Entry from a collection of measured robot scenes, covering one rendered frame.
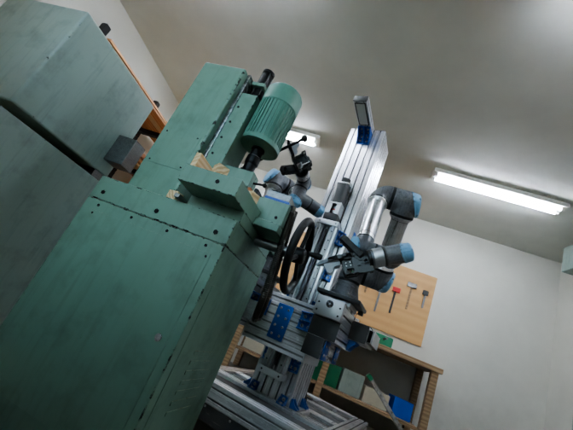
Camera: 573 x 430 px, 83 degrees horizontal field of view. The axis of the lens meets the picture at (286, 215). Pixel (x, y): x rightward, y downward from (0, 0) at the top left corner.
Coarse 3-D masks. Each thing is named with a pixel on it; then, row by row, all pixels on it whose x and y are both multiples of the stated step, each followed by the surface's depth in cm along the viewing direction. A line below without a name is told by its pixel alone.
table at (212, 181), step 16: (192, 176) 102; (208, 176) 101; (224, 176) 100; (192, 192) 109; (208, 192) 102; (224, 192) 97; (240, 192) 99; (240, 208) 104; (256, 208) 114; (256, 224) 115; (272, 224) 114; (272, 240) 125
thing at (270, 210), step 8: (264, 200) 120; (272, 200) 120; (264, 208) 119; (272, 208) 118; (280, 208) 118; (288, 208) 118; (264, 216) 118; (272, 216) 117; (280, 216) 117; (280, 224) 115
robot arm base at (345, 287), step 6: (342, 276) 168; (336, 282) 169; (342, 282) 166; (348, 282) 165; (354, 282) 165; (336, 288) 165; (342, 288) 163; (348, 288) 163; (354, 288) 164; (348, 294) 161; (354, 294) 163
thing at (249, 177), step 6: (234, 168) 134; (240, 168) 134; (228, 174) 133; (234, 174) 133; (240, 174) 132; (246, 174) 132; (252, 174) 131; (246, 180) 131; (252, 180) 132; (246, 186) 130; (252, 186) 134
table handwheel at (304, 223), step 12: (300, 228) 108; (312, 228) 122; (264, 240) 121; (312, 240) 128; (288, 252) 104; (300, 252) 115; (288, 264) 104; (300, 264) 116; (300, 276) 126; (288, 288) 113
